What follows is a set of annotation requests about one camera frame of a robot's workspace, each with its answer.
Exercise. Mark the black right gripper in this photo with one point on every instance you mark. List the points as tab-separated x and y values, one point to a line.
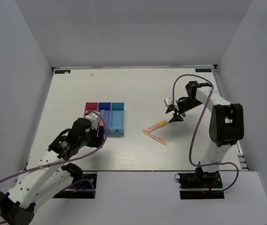
176	116

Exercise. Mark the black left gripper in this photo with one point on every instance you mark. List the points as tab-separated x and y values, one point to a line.
96	139

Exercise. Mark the orange cap pink highlighter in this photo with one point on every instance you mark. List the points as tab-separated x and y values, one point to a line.
157	126

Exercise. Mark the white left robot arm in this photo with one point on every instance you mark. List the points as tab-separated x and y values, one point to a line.
55	171

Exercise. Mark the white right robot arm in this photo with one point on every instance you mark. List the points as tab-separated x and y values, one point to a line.
226	125

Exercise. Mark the pink container bin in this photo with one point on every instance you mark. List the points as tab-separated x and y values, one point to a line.
90	106

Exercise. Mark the pink clear pen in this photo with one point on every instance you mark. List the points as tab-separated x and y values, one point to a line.
151	133

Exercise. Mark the dark blue container bin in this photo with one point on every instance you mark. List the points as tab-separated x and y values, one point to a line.
104	108

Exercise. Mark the light blue container bin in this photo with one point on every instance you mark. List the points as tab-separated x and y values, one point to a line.
116	126

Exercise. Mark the right blue corner label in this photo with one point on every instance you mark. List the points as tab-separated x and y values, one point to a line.
203	70

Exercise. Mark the blue corner label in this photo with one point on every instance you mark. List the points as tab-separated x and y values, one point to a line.
203	70
62	71

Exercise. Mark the left blue corner label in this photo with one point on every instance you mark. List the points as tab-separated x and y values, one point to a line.
62	71

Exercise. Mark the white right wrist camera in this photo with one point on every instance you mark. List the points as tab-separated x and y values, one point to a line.
169	105

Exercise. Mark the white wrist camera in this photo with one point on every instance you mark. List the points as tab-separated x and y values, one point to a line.
169	105
94	118

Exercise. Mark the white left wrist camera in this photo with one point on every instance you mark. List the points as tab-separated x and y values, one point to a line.
94	118

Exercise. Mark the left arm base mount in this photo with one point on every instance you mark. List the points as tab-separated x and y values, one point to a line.
85	189

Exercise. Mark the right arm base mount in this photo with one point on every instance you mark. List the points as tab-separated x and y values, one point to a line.
194	187

